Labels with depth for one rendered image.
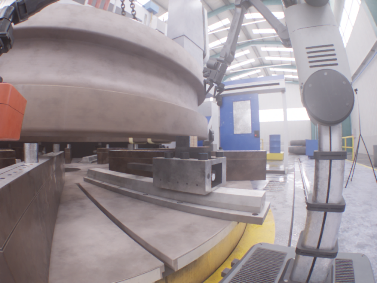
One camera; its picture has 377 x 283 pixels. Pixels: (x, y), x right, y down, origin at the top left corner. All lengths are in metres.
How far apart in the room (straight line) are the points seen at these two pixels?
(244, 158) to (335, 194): 1.84
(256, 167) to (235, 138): 3.22
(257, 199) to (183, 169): 0.50
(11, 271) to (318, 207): 0.76
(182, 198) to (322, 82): 1.14
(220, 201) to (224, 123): 4.59
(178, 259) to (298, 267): 0.47
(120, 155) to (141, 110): 1.51
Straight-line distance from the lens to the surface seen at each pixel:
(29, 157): 0.97
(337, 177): 0.60
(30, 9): 0.72
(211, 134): 6.69
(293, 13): 0.66
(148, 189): 1.55
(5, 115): 0.49
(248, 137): 5.40
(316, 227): 0.63
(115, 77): 1.41
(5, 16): 0.69
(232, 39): 1.09
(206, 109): 7.13
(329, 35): 0.61
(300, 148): 12.88
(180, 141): 1.34
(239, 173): 2.35
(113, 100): 1.19
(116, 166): 2.76
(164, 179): 1.30
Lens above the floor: 0.77
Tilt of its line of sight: 1 degrees up
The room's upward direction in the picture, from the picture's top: straight up
